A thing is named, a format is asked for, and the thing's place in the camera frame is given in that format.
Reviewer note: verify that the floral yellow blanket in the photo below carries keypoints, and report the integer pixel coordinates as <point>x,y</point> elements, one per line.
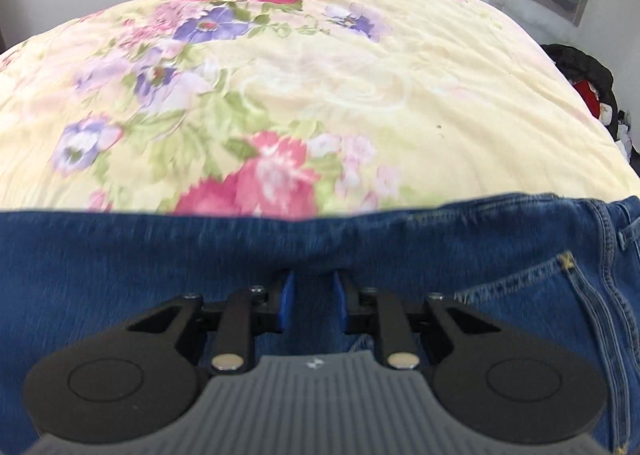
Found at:
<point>320,100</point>

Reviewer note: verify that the blue denim pants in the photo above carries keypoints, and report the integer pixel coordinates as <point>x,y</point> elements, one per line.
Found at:
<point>150,265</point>

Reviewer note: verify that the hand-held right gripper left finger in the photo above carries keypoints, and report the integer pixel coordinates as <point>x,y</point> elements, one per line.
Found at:
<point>286,302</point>

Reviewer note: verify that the red cloth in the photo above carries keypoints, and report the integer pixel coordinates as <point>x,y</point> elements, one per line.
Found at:
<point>590,97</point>

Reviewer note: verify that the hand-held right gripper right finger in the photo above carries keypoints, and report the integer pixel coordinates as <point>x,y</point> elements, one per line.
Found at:
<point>340,302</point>

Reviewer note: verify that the black garment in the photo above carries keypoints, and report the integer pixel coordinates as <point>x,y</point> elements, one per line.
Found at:
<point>582,62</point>

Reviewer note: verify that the white cloth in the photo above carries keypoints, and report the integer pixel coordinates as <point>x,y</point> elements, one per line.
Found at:
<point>622,132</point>

